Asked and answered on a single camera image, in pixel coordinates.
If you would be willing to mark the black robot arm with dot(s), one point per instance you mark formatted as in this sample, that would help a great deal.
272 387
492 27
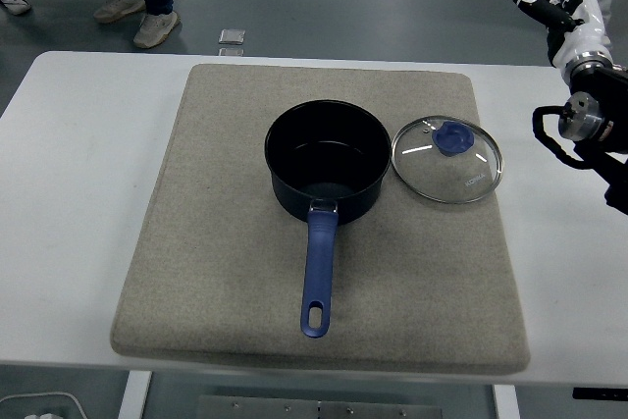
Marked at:
603 95

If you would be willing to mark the silver floor socket plate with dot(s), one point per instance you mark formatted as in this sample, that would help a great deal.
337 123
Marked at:
231 36
230 52

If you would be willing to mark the black box under table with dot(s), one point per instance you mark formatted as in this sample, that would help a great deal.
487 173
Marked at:
598 393

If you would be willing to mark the grey metal plate with screws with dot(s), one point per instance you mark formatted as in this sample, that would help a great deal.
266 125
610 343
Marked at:
319 410

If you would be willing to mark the beige fabric mat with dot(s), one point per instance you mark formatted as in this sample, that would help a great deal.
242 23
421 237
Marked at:
206 242

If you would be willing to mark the white table leg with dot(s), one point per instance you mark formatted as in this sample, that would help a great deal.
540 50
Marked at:
133 397
506 404

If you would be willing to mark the glass lid with blue knob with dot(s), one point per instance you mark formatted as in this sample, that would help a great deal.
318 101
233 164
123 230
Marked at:
456 178

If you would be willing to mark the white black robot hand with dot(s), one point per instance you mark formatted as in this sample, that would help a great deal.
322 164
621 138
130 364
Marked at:
586 31

